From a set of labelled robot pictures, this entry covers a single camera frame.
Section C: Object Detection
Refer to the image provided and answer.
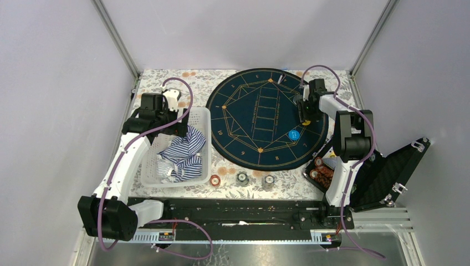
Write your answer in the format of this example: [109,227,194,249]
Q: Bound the blue small blind button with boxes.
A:
[288,130,300,141]

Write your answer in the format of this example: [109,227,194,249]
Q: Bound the red five chip stack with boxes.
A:
[210,175,221,187]

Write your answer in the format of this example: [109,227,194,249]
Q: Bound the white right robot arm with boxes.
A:
[295,79,376,228]

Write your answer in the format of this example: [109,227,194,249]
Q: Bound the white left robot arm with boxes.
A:
[78,89,189,241]

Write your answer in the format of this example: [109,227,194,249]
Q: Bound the white plastic laundry basket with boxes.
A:
[140,107,211,188]

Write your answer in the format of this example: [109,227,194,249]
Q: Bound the blue white striped cloth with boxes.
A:
[156,125,206,183]

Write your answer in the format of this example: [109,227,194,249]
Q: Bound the round dark poker mat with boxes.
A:
[206,68,329,171]

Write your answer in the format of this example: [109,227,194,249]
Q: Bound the red chip rows in case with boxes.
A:
[309,157,334,190]

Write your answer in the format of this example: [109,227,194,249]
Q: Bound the grey chip stack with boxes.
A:
[262,175,275,191]

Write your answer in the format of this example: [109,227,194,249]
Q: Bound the black poker chip case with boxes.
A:
[302,137,431,212]

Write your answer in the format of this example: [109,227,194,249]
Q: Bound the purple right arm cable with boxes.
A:
[300,65,386,260]

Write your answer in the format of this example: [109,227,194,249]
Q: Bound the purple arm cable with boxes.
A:
[300,65,386,260]
[96,77,195,252]

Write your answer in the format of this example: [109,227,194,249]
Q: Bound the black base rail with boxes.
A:
[144,198,340,242]

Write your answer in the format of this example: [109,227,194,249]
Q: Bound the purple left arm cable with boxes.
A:
[96,77,195,252]

